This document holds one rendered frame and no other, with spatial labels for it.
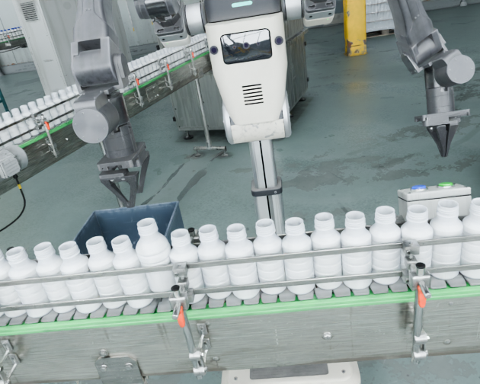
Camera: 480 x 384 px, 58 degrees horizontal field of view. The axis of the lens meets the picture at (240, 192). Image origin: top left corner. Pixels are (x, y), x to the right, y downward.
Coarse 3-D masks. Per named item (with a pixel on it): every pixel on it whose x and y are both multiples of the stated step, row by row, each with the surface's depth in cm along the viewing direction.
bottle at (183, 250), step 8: (176, 232) 89; (184, 232) 89; (176, 240) 86; (184, 240) 87; (176, 248) 87; (184, 248) 87; (192, 248) 89; (176, 256) 87; (184, 256) 87; (192, 256) 88; (192, 272) 89; (200, 272) 91; (176, 280) 91; (192, 280) 90; (200, 280) 91; (200, 288) 92; (200, 296) 92
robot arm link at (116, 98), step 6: (108, 96) 73; (114, 96) 73; (120, 96) 74; (114, 102) 73; (120, 102) 74; (120, 108) 74; (126, 108) 76; (120, 114) 74; (126, 114) 76; (120, 120) 75; (126, 120) 76
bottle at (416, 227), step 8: (408, 208) 83; (416, 208) 84; (424, 208) 83; (408, 216) 83; (416, 216) 81; (424, 216) 82; (408, 224) 84; (416, 224) 82; (424, 224) 82; (408, 232) 83; (416, 232) 82; (424, 232) 82; (432, 232) 83; (424, 248) 83; (416, 256) 84; (424, 256) 84; (400, 264) 89
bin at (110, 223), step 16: (128, 208) 151; (144, 208) 151; (160, 208) 150; (176, 208) 145; (96, 224) 152; (112, 224) 154; (128, 224) 154; (160, 224) 153; (176, 224) 144; (80, 240) 140
